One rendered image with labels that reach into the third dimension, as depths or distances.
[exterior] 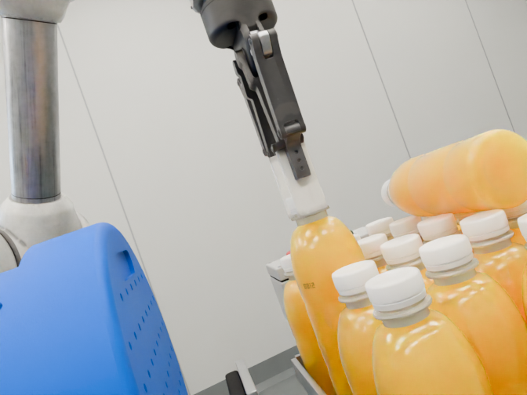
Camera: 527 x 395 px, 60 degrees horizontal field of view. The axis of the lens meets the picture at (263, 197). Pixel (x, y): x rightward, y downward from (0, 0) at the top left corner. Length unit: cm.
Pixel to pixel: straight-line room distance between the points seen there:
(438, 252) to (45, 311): 29
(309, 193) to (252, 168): 296
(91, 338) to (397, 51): 404
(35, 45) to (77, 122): 233
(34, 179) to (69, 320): 77
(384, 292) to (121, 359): 18
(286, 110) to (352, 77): 351
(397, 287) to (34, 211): 89
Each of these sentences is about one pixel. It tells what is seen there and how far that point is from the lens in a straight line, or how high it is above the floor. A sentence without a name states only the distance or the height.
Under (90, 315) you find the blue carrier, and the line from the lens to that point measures 33.
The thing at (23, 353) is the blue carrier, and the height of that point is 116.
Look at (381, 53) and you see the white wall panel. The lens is 415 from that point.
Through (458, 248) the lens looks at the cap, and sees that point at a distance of 38.
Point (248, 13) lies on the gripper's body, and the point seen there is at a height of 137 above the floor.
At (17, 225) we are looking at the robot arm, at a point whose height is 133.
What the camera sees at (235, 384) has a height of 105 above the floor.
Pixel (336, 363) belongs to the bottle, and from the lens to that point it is 48.
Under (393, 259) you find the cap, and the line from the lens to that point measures 45.
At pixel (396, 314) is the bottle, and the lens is 32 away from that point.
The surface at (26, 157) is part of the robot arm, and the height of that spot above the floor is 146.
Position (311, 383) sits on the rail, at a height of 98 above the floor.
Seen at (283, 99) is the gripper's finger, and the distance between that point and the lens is 43.
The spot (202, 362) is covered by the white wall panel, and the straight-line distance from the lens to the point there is 335.
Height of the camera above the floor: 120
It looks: 1 degrees up
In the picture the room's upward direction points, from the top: 20 degrees counter-clockwise
